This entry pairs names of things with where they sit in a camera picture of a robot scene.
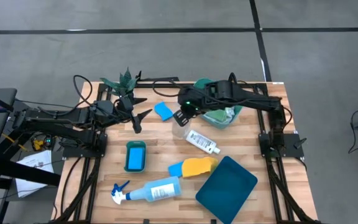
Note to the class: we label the black arched clamp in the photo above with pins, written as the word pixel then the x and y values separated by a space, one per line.
pixel 139 77
pixel 231 76

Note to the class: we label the yellow power connector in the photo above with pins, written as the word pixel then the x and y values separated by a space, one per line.
pixel 38 145

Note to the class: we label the white paper sheet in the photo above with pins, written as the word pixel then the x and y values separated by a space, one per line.
pixel 33 186

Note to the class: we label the white tube bottle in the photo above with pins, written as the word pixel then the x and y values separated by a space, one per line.
pixel 201 141

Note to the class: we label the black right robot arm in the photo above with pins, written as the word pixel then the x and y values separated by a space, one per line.
pixel 247 96

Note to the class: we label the blue sponge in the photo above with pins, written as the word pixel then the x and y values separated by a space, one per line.
pixel 175 170
pixel 135 158
pixel 163 111

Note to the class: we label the snake plant in white pot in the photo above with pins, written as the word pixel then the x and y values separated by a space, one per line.
pixel 124 84

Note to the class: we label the black bar bracket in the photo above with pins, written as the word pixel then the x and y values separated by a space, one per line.
pixel 160 79

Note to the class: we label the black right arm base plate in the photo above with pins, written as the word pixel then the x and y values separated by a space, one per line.
pixel 294 146

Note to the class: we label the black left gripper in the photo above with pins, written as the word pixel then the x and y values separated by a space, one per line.
pixel 126 107

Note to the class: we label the blue spray bottle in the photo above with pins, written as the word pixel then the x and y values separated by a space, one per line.
pixel 160 190

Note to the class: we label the dark blue plastic bin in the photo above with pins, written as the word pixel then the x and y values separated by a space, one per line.
pixel 225 189

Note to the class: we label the yellow cloth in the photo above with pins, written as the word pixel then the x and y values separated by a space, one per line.
pixel 197 167

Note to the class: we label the small green plastic tray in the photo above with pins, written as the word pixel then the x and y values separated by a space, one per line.
pixel 125 158

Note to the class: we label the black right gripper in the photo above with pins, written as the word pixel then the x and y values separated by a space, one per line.
pixel 185 113

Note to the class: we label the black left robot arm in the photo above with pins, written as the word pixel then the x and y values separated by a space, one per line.
pixel 57 116

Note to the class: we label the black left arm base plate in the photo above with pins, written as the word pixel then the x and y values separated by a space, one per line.
pixel 82 152

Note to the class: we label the large green plastic basket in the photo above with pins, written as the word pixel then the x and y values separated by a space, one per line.
pixel 204 83

